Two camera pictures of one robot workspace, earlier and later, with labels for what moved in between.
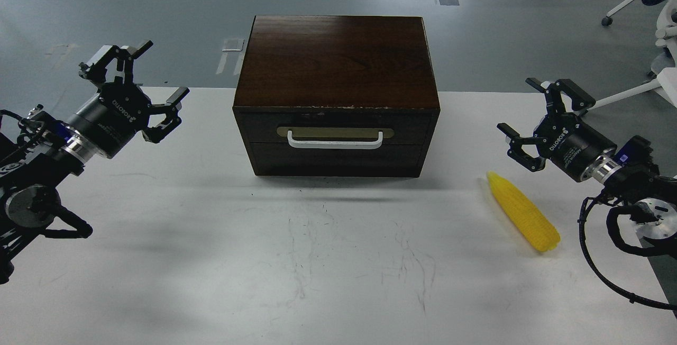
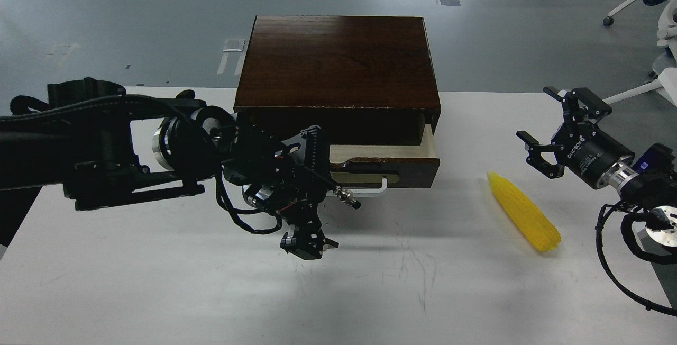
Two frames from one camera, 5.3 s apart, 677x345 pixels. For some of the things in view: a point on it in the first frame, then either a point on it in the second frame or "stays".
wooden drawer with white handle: (336, 129) -> (369, 170)
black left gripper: (110, 118) -> (304, 239)
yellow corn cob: (539, 231) stays
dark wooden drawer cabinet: (337, 96) stays
